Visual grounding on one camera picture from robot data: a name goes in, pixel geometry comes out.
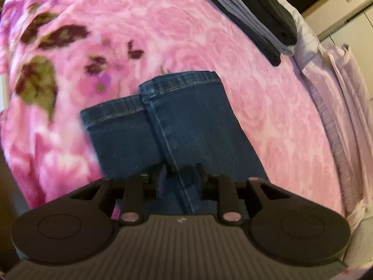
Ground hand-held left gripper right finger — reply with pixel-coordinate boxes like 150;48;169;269
197;163;287;225

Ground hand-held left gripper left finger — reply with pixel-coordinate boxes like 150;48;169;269
70;163;168;225

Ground blue jeans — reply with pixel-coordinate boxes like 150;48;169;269
80;70;269;221

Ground pink floral blanket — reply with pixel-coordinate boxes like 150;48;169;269
0;0;347;219

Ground black ribbed folded garment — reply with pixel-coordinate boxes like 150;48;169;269
197;0;283;67

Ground pale pink quilt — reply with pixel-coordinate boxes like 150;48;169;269
303;44;373;228

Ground grey folded garment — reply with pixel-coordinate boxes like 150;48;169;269
211;0;295;57

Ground white striped quilt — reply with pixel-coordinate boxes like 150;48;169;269
256;0;352;210

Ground cream wardrobe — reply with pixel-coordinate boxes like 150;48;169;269
301;0;373;53

